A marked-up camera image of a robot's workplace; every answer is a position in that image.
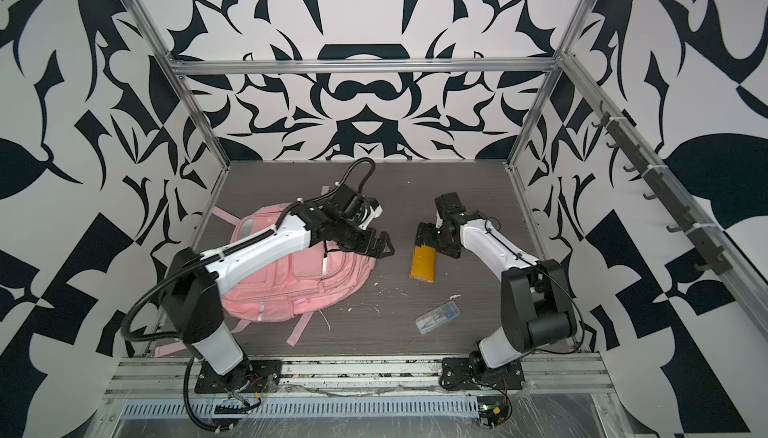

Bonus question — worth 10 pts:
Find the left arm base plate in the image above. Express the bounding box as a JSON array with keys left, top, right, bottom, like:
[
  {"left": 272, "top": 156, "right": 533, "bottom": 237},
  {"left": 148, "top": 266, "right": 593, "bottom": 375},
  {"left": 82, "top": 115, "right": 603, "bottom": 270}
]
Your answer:
[{"left": 193, "top": 359, "right": 283, "bottom": 394}]

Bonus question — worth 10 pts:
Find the white vented cable duct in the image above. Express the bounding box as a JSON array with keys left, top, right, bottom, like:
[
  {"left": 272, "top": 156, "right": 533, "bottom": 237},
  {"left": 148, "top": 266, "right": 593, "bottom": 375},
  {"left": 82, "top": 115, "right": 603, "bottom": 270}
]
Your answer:
[{"left": 119, "top": 395, "right": 481, "bottom": 421}]

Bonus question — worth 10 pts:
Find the pink student backpack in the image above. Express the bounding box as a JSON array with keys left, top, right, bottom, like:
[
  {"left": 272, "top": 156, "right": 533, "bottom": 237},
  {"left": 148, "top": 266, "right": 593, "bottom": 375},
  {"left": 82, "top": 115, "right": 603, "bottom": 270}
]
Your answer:
[{"left": 152, "top": 184, "right": 379, "bottom": 360}]

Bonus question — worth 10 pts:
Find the grey hook rack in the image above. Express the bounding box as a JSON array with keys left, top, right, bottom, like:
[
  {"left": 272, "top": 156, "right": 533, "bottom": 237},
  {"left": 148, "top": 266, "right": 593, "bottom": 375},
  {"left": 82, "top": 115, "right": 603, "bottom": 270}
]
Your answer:
[{"left": 594, "top": 100, "right": 734, "bottom": 275}]

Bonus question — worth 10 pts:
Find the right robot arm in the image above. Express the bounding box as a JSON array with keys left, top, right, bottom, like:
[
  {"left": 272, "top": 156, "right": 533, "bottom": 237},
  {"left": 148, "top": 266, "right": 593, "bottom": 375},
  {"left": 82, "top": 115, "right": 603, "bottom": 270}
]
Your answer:
[{"left": 410, "top": 192, "right": 579, "bottom": 371}]

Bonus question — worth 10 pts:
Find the small green circuit board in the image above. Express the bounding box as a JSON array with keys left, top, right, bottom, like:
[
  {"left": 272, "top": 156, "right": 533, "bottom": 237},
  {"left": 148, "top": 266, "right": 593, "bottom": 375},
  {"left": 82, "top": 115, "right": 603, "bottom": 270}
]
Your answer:
[{"left": 477, "top": 396, "right": 512, "bottom": 429}]

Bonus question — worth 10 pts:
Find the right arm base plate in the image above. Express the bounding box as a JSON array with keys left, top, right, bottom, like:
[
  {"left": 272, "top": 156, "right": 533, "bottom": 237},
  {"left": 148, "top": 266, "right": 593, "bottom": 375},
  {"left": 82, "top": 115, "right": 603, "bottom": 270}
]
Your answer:
[{"left": 438, "top": 357, "right": 526, "bottom": 391}]

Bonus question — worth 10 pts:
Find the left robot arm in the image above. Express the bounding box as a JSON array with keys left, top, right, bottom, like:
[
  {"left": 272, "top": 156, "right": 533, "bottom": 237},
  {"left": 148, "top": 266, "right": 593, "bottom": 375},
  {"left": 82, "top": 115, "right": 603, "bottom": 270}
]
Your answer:
[{"left": 161, "top": 185, "right": 394, "bottom": 377}]

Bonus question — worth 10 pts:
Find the black corrugated cable hose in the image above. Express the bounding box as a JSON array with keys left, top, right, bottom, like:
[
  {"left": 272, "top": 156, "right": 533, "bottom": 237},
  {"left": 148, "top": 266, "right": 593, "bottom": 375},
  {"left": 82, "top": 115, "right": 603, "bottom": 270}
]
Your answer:
[{"left": 119, "top": 157, "right": 378, "bottom": 433}]

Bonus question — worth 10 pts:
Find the aluminium front rail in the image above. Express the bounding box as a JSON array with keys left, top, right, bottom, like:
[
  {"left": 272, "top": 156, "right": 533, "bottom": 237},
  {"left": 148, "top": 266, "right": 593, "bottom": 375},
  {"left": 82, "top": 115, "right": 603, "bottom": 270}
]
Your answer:
[{"left": 98, "top": 353, "right": 617, "bottom": 406}]

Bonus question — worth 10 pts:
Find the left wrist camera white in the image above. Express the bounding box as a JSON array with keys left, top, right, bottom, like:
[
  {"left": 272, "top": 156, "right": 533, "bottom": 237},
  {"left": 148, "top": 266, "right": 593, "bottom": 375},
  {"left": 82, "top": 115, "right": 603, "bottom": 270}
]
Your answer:
[{"left": 363, "top": 197, "right": 383, "bottom": 223}]

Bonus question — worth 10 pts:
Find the aluminium frame crossbar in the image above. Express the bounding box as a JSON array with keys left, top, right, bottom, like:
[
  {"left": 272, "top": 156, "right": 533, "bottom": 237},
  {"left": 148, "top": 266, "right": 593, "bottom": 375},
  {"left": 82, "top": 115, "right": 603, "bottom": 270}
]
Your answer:
[{"left": 171, "top": 58, "right": 556, "bottom": 76}]

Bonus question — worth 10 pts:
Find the small yellow notebook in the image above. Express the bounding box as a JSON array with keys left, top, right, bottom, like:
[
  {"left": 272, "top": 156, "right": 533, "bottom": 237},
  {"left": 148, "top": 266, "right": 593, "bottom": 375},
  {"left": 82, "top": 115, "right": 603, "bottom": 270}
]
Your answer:
[{"left": 409, "top": 245, "right": 436, "bottom": 283}]

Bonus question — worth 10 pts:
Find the clear plastic ruler box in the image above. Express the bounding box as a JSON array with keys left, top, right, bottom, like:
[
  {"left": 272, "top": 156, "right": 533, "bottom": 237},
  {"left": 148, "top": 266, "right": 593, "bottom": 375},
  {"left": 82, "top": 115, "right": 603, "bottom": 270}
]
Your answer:
[{"left": 415, "top": 300, "right": 460, "bottom": 334}]

